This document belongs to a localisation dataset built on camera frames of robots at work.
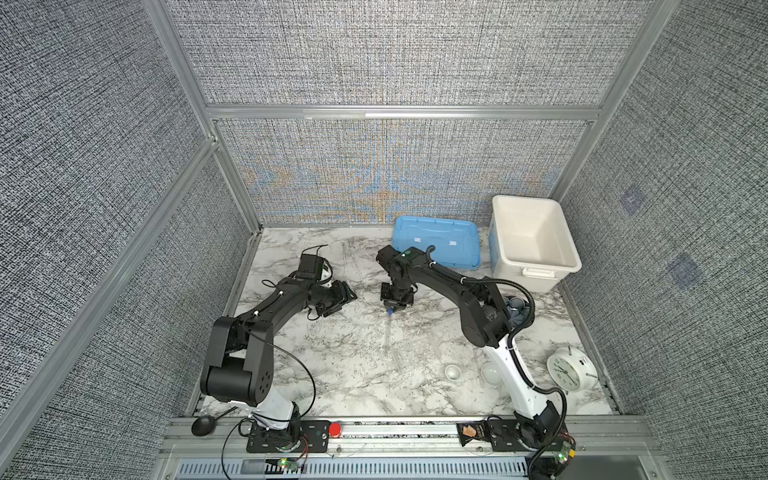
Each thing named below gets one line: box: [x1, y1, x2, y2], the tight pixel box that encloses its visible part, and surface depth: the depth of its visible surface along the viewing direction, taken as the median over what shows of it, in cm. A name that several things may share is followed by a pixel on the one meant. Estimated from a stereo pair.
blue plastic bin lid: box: [392, 216, 481, 269], surface depth 119 cm
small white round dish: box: [444, 364, 462, 381], surface depth 83 cm
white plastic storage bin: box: [490, 194, 582, 293], surface depth 107 cm
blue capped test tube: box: [385, 307, 395, 355], surface depth 94 cm
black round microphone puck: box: [191, 415, 216, 437], surface depth 76 cm
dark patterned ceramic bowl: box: [505, 296, 534, 327], surface depth 95 cm
